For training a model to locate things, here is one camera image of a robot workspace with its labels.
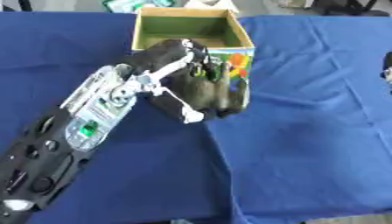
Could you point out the black tripod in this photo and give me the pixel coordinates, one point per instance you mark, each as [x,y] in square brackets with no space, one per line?
[347,7]

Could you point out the white paper object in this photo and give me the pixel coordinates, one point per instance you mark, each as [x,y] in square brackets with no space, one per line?
[209,4]

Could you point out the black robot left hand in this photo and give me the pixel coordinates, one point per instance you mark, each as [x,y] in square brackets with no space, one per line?
[163,58]

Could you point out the tan cardboard box green inside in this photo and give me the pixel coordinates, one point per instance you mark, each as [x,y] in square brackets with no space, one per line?
[191,27]

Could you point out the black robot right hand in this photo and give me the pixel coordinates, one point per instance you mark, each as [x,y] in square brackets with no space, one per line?
[388,68]

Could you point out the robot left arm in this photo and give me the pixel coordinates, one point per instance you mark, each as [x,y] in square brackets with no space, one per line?
[76,122]

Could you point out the green and white bag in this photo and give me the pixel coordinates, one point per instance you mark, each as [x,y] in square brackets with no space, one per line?
[138,4]

